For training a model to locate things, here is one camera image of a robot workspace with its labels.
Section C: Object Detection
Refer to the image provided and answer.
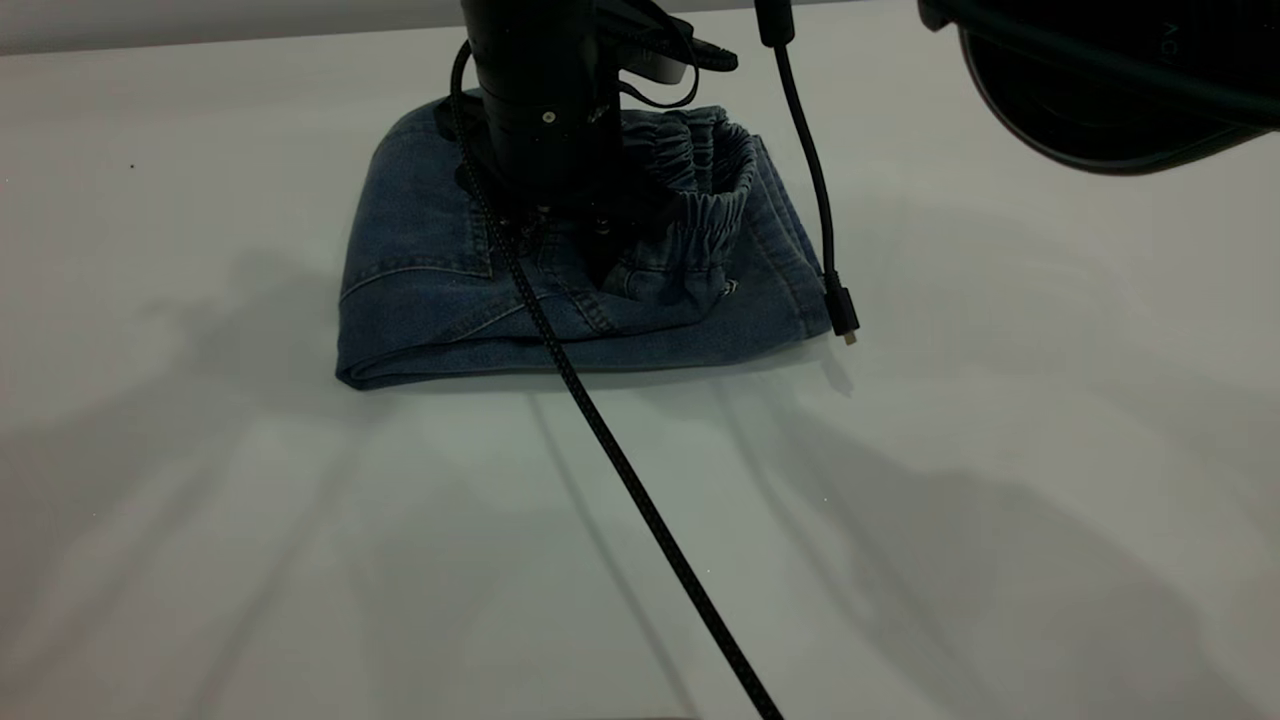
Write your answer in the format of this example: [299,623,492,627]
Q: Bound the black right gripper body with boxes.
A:
[490,188,662,292]

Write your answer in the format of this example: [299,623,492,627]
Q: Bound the blue denim pants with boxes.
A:
[335,95,836,391]

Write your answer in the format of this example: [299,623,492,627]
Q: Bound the thin black camera cable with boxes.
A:
[620,10,703,111]

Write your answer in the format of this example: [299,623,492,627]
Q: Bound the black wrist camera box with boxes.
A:
[600,0,741,91]

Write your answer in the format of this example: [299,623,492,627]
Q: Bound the black braided cable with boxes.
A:
[448,40,786,720]

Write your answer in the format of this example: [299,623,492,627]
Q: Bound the black cable with usb plug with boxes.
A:
[755,0,861,346]

